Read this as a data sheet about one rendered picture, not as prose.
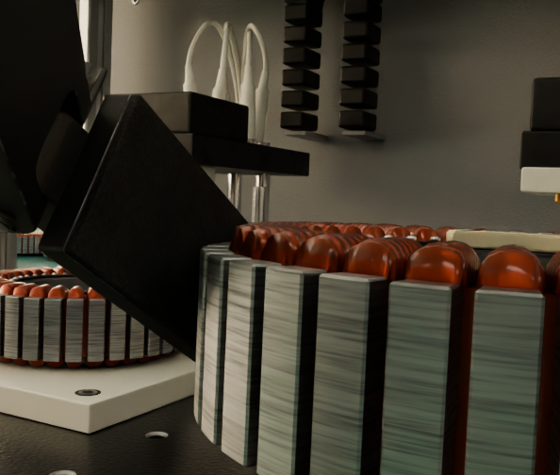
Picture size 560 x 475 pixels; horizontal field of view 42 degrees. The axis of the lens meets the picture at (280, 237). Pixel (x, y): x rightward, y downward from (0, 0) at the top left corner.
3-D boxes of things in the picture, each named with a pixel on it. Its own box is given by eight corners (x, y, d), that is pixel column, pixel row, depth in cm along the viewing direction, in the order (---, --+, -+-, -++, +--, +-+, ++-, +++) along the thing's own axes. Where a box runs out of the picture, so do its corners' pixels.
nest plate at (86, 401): (89, 434, 28) (90, 402, 28) (-149, 376, 35) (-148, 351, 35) (275, 365, 41) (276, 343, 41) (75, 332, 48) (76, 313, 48)
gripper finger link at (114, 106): (71, 252, 11) (34, 248, 11) (257, 392, 17) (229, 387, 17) (140, 91, 12) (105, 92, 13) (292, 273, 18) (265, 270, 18)
